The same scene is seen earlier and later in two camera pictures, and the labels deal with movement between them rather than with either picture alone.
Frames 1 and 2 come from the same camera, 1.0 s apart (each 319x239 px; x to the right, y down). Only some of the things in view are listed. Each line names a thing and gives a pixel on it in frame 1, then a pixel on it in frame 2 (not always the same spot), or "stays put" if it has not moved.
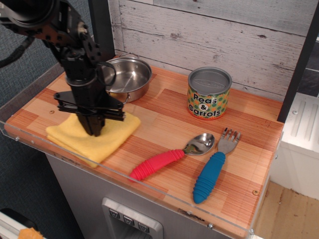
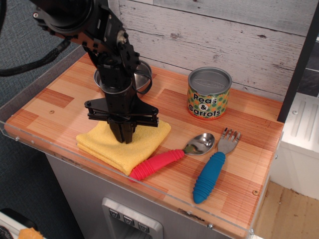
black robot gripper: (86, 96) → (123, 107)
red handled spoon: (199, 145) stays put
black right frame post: (297, 72) stays put
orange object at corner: (30, 233) stays put
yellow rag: (68, 134) → (99, 144)
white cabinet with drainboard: (297, 164) stays put
